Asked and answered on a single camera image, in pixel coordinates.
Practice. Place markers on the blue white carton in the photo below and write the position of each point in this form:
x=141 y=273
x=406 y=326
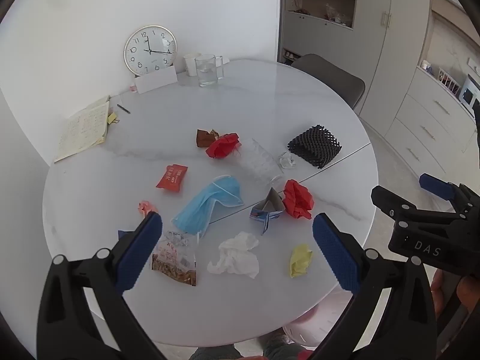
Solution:
x=268 y=210

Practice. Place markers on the person's leg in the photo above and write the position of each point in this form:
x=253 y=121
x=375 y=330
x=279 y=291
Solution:
x=213 y=352
x=281 y=345

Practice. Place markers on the yellow paper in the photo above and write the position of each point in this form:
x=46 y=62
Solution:
x=300 y=260

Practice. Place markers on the white slotted waste bin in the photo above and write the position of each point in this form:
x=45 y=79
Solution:
x=315 y=330

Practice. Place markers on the open notebook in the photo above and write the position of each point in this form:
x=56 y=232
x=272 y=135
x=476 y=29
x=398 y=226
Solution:
x=82 y=131

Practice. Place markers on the clear brown snack packet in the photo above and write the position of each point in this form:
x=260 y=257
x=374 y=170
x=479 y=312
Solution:
x=174 y=262

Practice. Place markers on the red paper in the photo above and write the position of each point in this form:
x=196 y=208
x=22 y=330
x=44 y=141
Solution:
x=221 y=146
x=298 y=198

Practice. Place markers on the clear plastic tray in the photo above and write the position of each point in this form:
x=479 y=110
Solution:
x=258 y=161

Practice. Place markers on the white card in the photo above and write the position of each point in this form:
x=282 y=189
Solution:
x=155 y=79

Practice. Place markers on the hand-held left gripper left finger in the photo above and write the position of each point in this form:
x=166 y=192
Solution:
x=140 y=251

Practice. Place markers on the clear plastic bag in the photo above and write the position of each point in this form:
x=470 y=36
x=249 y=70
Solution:
x=337 y=15

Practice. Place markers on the small white plastic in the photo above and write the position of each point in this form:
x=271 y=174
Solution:
x=287 y=161

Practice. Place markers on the person's right hand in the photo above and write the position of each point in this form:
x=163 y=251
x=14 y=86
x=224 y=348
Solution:
x=470 y=292

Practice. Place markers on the grey tall cabinet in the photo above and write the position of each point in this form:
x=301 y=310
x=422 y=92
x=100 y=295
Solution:
x=375 y=63

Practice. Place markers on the brown wrapper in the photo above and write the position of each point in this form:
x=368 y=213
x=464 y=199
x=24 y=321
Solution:
x=204 y=138

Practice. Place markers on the grey drawer cabinet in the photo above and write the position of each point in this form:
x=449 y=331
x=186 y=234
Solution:
x=423 y=120

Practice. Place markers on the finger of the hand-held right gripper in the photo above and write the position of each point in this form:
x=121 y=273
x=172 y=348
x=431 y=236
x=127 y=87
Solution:
x=437 y=185
x=390 y=200

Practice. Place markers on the pink paper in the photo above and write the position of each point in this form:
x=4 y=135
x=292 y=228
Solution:
x=147 y=207

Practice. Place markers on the red plastic stool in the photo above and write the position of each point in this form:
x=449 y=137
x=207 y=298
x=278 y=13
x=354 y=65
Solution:
x=304 y=355

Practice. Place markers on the glass mug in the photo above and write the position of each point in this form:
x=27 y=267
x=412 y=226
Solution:
x=206 y=71

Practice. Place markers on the grey chair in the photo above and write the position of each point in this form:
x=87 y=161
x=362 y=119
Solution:
x=330 y=75

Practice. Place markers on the white countertop oven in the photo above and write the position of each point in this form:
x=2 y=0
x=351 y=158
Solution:
x=468 y=92

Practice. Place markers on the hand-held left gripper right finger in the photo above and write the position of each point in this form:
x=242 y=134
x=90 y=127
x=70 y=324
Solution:
x=337 y=255

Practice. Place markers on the white wall socket strip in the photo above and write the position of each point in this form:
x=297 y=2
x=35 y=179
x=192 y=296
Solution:
x=473 y=63

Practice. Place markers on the blue face mask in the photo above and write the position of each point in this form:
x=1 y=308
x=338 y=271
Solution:
x=210 y=202

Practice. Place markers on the orange snack packet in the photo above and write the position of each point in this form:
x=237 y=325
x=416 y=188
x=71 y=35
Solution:
x=171 y=178

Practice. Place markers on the round white wall clock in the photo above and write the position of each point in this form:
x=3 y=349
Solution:
x=150 y=50

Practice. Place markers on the person's right leg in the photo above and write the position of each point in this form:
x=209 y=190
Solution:
x=281 y=345

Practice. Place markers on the white tissue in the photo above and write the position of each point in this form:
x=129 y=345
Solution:
x=236 y=257

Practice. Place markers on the black pen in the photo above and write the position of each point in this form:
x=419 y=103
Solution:
x=123 y=108

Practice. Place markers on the white dish rack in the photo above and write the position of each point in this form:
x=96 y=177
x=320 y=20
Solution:
x=448 y=82

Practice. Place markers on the black foam net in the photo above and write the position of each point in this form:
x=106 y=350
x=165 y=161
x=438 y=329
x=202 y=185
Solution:
x=315 y=144

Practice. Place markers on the white paper cup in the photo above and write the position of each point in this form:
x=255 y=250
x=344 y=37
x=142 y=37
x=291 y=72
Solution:
x=189 y=63

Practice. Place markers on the person's left leg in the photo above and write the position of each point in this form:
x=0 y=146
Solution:
x=213 y=352

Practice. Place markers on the black kitchen appliance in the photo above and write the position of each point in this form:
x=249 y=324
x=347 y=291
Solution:
x=477 y=114

